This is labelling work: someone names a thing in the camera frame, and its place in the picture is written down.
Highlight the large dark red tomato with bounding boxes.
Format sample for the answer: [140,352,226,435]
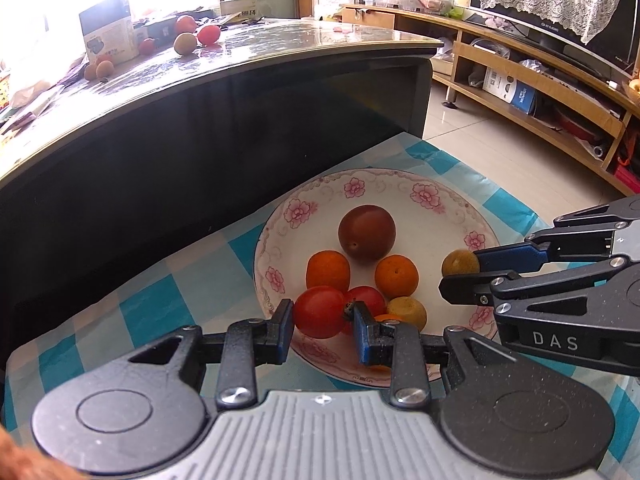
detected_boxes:
[338,205,397,262]

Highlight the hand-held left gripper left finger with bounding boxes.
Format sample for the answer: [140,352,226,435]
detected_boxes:
[127,299,296,409]

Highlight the small yellow-green citrus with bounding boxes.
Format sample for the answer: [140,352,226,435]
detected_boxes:
[386,296,427,333]

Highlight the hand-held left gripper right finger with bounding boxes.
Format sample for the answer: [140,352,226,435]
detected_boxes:
[352,305,519,409]

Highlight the green-brown round fruit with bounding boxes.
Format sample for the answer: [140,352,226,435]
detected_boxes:
[441,249,482,278]

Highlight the white blue cardboard box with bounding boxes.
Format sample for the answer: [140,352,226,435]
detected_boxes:
[482,67,539,114]

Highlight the wooden television stand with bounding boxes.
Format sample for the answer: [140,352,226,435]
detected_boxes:
[340,2,640,196]

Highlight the white floral plate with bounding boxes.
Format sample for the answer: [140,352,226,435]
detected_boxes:
[253,169,501,390]

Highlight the dark glass-topped coffee table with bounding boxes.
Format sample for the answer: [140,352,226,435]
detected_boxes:
[0,16,444,361]

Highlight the person's left forearm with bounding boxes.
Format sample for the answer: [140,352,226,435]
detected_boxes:
[0,427,78,480]

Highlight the grey white carton box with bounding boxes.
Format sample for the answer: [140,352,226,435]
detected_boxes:
[79,0,139,66]

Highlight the black television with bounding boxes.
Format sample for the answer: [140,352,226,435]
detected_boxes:
[454,0,640,80]

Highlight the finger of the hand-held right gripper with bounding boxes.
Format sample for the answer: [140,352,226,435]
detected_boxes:
[472,197,640,274]
[439,255,640,307]

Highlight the blue white checkered tablecloth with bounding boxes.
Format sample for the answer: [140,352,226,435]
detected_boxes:
[4,132,640,480]

